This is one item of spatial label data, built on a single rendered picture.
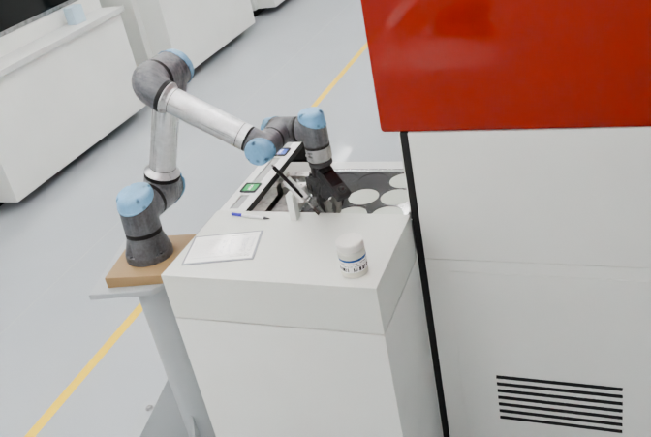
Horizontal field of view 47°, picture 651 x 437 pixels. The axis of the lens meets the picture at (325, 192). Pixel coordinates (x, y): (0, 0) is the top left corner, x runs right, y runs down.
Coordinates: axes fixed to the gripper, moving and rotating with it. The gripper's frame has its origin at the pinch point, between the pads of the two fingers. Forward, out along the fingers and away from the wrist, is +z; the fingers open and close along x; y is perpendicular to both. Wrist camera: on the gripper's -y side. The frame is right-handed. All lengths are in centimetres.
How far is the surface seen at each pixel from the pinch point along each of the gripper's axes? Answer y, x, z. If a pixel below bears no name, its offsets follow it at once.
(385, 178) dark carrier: 11.5, -27.6, 1.5
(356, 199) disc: 7.7, -13.3, 1.5
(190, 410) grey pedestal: 35, 53, 67
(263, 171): 41.3, 1.2, -4.1
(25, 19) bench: 389, 0, -13
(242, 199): 29.1, 16.0, -4.1
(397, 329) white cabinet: -37.7, 8.5, 15.8
